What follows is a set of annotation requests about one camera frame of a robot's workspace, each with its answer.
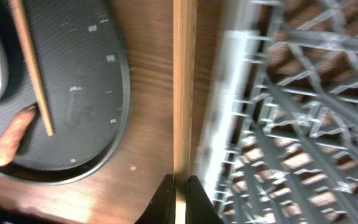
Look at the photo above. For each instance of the wooden chopstick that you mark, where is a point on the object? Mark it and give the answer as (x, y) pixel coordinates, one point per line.
(28, 50)
(184, 40)

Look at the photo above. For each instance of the orange carrot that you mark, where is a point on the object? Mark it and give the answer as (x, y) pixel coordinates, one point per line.
(11, 138)

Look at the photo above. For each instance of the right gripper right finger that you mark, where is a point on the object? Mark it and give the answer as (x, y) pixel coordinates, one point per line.
(199, 209)

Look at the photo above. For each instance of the round black serving tray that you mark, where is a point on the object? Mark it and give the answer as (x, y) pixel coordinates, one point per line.
(83, 64)

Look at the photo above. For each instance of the grey dishwasher rack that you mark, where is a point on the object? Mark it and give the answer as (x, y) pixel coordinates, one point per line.
(280, 139)

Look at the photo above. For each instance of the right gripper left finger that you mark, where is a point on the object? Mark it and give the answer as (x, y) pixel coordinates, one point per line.
(161, 208)

